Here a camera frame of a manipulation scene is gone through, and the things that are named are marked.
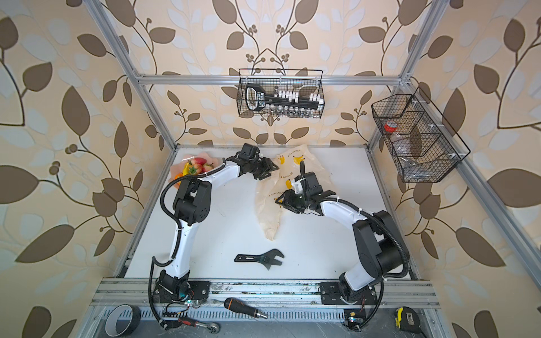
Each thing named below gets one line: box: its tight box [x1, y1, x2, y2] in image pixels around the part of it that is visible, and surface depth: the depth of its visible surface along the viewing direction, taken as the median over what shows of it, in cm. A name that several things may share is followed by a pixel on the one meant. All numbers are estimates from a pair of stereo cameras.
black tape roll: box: [104, 304, 142, 338], surface depth 70 cm
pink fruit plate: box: [167, 152, 220, 189], surface depth 108 cm
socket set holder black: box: [245, 83, 322, 111], surface depth 85 cm
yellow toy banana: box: [183, 161, 193, 177], surface depth 104 cm
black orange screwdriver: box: [224, 297, 269, 319], surface depth 71 cm
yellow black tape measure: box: [394, 306, 422, 334], surface depth 68 cm
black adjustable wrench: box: [233, 248, 285, 271], surface depth 84 cm
